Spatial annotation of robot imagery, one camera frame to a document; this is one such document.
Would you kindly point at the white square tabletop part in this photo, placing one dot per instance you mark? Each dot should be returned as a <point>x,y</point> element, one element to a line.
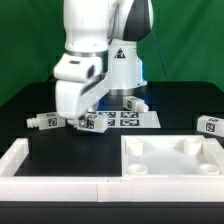
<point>146,155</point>

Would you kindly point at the white U-shaped fence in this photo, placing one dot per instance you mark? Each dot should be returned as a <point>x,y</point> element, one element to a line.
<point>154,188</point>

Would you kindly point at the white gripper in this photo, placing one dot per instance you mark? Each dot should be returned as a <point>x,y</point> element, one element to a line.
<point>80,84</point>

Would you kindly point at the white sheet with tags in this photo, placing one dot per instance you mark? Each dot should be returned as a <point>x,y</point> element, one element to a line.
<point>129,119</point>

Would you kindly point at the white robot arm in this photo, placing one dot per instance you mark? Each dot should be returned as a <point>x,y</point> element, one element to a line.
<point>100,52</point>

